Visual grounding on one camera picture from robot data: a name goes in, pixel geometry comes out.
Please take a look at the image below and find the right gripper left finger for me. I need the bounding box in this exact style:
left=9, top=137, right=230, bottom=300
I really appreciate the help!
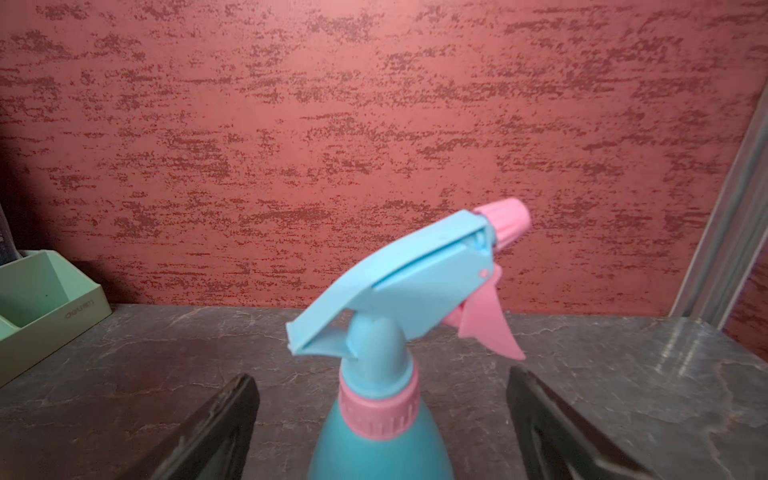
left=119, top=373, right=260, bottom=479

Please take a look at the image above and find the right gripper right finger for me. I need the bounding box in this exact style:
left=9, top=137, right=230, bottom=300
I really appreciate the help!
left=506, top=366, right=657, bottom=480

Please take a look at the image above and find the teal pink spray bottle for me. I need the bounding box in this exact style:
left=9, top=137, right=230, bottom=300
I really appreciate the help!
left=286, top=198, right=531, bottom=479

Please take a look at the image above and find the green mesh file organizer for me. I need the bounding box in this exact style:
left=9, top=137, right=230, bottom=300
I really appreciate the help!
left=1, top=250, right=112, bottom=385

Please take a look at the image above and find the right aluminium corner post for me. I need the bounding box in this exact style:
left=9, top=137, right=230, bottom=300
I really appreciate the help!
left=669, top=92, right=767, bottom=330

